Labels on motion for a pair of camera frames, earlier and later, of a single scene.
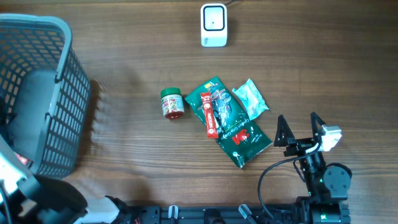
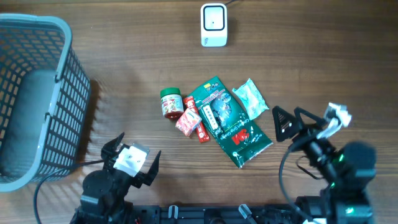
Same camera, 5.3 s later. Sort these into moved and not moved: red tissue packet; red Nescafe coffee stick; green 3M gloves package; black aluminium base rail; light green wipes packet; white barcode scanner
Moved: red tissue packet; red Nescafe coffee stick
Not moved: black aluminium base rail; green 3M gloves package; white barcode scanner; light green wipes packet
